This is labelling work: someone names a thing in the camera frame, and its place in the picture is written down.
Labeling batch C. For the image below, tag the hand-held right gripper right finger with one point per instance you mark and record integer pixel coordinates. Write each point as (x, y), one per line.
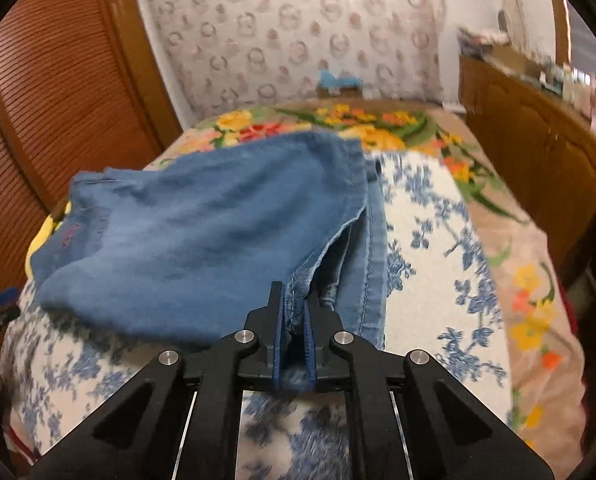
(310, 350)

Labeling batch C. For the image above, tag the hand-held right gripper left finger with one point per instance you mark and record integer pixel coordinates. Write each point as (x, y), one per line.
(277, 340)

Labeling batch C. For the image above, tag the blue denim pants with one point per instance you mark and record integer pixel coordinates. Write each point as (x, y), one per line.
(203, 220)

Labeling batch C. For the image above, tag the yellow plush toy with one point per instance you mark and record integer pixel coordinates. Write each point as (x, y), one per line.
(44, 240)

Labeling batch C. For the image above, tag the white quilt with blue flowers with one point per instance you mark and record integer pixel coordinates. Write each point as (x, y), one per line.
(427, 260)

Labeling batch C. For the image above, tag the beige blanket with bright flowers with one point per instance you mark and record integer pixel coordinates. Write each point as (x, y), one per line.
(527, 270)

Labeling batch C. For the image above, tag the brown louvered wardrobe door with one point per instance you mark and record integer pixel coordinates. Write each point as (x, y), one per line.
(53, 85)

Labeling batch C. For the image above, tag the small brown box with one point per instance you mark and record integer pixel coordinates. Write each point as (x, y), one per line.
(335, 93)

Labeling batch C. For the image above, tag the small blue object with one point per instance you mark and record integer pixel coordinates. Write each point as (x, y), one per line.
(338, 79)

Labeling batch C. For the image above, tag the wooden cabinet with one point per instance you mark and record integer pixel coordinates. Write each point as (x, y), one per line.
(537, 140)

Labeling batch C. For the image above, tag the clutter of small household goods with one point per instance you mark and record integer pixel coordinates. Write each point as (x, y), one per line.
(572, 80)

